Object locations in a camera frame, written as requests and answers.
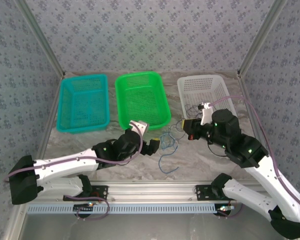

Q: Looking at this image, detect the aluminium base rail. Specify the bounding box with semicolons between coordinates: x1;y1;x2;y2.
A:
18;181;266;204

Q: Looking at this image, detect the grey metal bottom panel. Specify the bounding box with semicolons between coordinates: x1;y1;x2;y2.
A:
17;213;291;240

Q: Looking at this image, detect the aluminium frame post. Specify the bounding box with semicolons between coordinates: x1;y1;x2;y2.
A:
16;0;66;77
236;0;289;77

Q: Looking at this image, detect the white slotted cable duct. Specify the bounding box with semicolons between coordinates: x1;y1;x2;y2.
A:
26;202;241;215

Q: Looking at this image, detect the white perforated plastic basket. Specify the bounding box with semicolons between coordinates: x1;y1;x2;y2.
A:
176;74;239;121

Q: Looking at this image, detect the blue thin cable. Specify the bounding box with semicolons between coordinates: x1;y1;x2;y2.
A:
159;124;180;151
158;143;180;174

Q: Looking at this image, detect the small black controller board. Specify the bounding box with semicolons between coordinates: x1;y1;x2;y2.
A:
216;204;235;216
73;203;95;213

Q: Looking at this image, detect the green perforated plastic basket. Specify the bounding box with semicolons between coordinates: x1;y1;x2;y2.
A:
114;71;172;131

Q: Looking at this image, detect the aluminium table side bar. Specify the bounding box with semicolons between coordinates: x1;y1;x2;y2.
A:
238;73;272;171
2;73;66;240

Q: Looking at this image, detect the teal perforated plastic basket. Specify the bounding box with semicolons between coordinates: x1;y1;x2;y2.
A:
56;73;110;134

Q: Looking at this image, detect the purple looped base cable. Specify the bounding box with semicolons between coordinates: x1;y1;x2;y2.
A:
64;194;111;222
216;198;245;220

